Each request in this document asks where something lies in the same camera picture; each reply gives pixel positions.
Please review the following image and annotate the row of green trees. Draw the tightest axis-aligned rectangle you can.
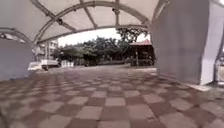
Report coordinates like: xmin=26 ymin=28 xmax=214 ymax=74
xmin=54 ymin=27 xmax=151 ymax=67

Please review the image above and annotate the red grey checkered paving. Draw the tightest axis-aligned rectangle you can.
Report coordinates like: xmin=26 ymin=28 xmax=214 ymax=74
xmin=0 ymin=64 xmax=224 ymax=128

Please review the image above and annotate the white shell canopy structure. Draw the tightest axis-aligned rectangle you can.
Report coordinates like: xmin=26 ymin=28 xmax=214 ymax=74
xmin=0 ymin=0 xmax=224 ymax=86

